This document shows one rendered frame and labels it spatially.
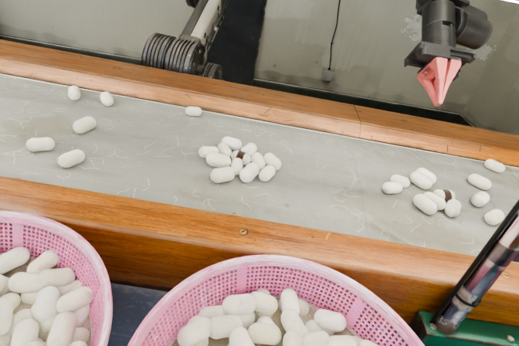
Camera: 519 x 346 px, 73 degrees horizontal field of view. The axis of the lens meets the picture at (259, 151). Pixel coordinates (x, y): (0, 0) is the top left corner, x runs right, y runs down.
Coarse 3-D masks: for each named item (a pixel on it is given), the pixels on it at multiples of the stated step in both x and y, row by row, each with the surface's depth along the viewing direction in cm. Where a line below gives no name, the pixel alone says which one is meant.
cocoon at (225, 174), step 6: (216, 168) 50; (222, 168) 50; (228, 168) 51; (210, 174) 50; (216, 174) 50; (222, 174) 50; (228, 174) 50; (234, 174) 51; (216, 180) 50; (222, 180) 50; (228, 180) 51
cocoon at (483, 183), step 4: (472, 176) 62; (476, 176) 62; (480, 176) 62; (468, 180) 63; (472, 180) 62; (476, 180) 62; (480, 180) 61; (484, 180) 61; (488, 180) 61; (472, 184) 62; (476, 184) 62; (480, 184) 61; (484, 184) 61; (488, 184) 61; (480, 188) 62; (484, 188) 61; (488, 188) 61
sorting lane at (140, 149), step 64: (0, 128) 53; (64, 128) 56; (128, 128) 59; (192, 128) 63; (256, 128) 67; (128, 192) 46; (192, 192) 48; (256, 192) 51; (320, 192) 53; (384, 192) 56; (512, 192) 63
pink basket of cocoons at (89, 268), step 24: (0, 216) 36; (24, 216) 36; (0, 240) 37; (24, 240) 37; (48, 240) 36; (72, 240) 35; (72, 264) 36; (96, 264) 33; (96, 288) 33; (96, 312) 32; (96, 336) 30
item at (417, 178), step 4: (412, 172) 60; (416, 172) 59; (420, 172) 59; (412, 176) 59; (416, 176) 59; (420, 176) 58; (424, 176) 58; (412, 180) 59; (416, 180) 59; (420, 180) 58; (424, 180) 58; (428, 180) 58; (416, 184) 59; (420, 184) 58; (424, 184) 58; (428, 184) 57; (424, 188) 58; (428, 188) 58
